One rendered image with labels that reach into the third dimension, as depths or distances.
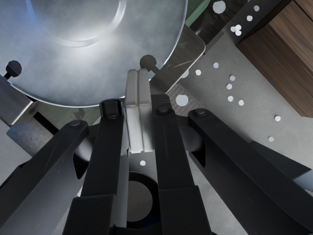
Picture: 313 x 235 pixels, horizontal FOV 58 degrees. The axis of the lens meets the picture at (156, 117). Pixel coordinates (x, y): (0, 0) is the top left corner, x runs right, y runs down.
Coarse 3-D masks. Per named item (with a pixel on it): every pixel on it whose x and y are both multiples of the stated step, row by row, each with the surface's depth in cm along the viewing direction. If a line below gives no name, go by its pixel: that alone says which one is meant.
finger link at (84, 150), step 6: (90, 126) 15; (96, 126) 15; (126, 126) 15; (90, 132) 14; (96, 132) 14; (126, 132) 15; (90, 138) 14; (126, 138) 15; (84, 144) 14; (90, 144) 14; (126, 144) 15; (78, 150) 14; (84, 150) 14; (90, 150) 14; (78, 156) 14; (84, 156) 14; (90, 156) 14; (78, 162) 14; (84, 162) 14
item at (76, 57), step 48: (0, 0) 37; (48, 0) 36; (96, 0) 36; (144, 0) 37; (0, 48) 37; (48, 48) 37; (96, 48) 37; (144, 48) 37; (48, 96) 38; (96, 96) 38
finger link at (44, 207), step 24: (48, 144) 12; (72, 144) 12; (24, 168) 11; (48, 168) 11; (72, 168) 12; (0, 192) 10; (24, 192) 10; (48, 192) 11; (72, 192) 12; (0, 216) 9; (24, 216) 9; (48, 216) 11
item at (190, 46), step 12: (180, 36) 37; (192, 36) 37; (180, 48) 37; (192, 48) 37; (204, 48) 37; (144, 60) 38; (168, 60) 37; (180, 60) 37; (192, 60) 37; (156, 72) 38; (168, 72) 38; (180, 72) 38; (156, 84) 38; (168, 84) 38
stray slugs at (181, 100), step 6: (216, 6) 50; (222, 6) 50; (216, 12) 50; (222, 12) 50; (6, 66) 45; (186, 72) 51; (180, 96) 51; (186, 96) 51; (180, 102) 51; (186, 102) 51
